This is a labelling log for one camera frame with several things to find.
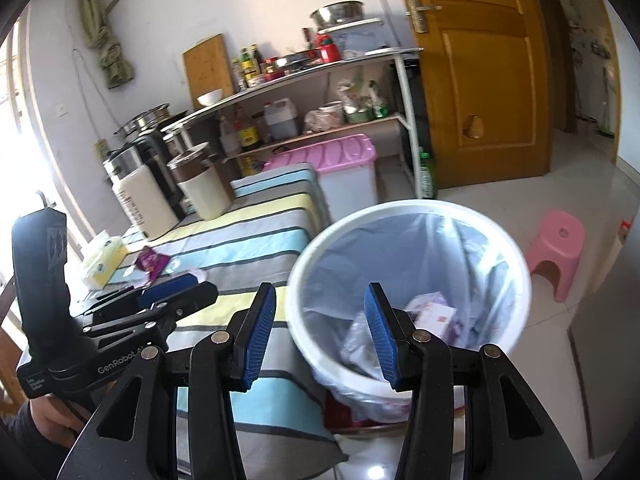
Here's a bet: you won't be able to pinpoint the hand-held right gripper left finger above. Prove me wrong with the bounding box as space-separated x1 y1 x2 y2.
57 281 277 480

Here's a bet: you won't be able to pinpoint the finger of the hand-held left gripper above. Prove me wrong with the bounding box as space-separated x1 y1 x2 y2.
75 273 199 318
82 281 219 348

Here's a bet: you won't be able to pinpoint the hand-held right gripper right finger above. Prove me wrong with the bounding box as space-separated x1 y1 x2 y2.
363 281 583 480

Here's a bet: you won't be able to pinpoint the white plastic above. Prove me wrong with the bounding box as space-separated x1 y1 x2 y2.
342 310 381 371

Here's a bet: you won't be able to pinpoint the purple snack wrapper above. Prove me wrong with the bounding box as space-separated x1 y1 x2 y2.
136 246 172 282

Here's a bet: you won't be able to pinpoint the purple drink carton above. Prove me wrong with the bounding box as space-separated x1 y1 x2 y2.
405 291 448 313

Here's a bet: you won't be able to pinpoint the white trash bin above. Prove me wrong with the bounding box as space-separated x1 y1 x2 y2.
286 199 533 428

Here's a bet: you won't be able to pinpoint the person's left forearm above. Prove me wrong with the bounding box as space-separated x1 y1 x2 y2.
0 402 76 480

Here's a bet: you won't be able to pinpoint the person's left hand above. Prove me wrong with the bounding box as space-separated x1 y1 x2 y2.
27 399 96 448

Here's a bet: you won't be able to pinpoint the yellow white tissue pack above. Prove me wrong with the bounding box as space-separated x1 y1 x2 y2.
80 230 129 290

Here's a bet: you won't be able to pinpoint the wooden chair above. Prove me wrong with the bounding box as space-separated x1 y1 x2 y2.
0 275 23 361

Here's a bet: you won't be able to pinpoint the cream electric kettle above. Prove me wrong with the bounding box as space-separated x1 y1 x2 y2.
102 131 187 241

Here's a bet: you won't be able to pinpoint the cream brown lidded mug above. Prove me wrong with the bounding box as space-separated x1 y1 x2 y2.
166 142 236 222

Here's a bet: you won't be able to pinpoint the striped tablecloth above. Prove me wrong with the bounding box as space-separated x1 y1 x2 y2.
65 162 351 466

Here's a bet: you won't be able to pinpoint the grey bin liner bag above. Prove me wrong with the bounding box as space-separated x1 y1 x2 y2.
300 210 521 411

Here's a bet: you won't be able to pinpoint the yellow oil bottle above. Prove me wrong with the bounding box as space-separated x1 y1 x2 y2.
236 110 261 151

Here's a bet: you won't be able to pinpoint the green plastic bottle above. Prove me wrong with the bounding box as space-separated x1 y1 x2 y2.
417 149 439 200

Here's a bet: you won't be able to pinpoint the pink lidded storage box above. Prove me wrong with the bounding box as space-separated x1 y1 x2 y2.
262 133 378 221

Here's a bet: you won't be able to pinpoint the translucent oil jug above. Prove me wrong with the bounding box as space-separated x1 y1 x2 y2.
262 98 299 142

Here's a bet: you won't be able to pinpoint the pink plastic stool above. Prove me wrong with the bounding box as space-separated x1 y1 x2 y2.
525 210 587 303

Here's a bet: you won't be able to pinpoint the green hanging cloth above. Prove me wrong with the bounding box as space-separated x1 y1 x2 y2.
79 0 136 90

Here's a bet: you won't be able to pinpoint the wooden cutting board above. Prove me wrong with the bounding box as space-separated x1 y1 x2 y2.
182 34 238 113

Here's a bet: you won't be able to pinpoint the grey refrigerator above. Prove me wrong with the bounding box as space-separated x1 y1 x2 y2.
567 230 640 461

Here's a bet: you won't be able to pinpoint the plastic food bags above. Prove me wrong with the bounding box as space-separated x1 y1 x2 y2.
337 77 396 123

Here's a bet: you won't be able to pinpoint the white kitchen shelf rack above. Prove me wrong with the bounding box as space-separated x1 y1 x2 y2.
160 46 426 201

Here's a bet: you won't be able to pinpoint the steel pan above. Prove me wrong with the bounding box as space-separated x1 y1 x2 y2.
274 51 321 68

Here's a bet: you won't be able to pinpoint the wooden door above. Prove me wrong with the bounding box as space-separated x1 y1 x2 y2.
389 0 553 191

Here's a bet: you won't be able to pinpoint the red thermos jug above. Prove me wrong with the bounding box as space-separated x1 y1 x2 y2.
316 30 342 62

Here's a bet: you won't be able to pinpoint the translucent plastic container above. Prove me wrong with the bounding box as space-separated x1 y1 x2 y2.
327 19 388 58

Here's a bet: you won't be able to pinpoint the green mop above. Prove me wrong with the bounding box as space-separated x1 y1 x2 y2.
595 100 617 140

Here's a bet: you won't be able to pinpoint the steel bowl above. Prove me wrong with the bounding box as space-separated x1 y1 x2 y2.
309 1 366 29

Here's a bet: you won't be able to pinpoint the white window frame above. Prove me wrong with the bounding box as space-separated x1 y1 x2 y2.
0 10 96 281

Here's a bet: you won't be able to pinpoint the metal door handle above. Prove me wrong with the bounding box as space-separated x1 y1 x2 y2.
406 0 443 33

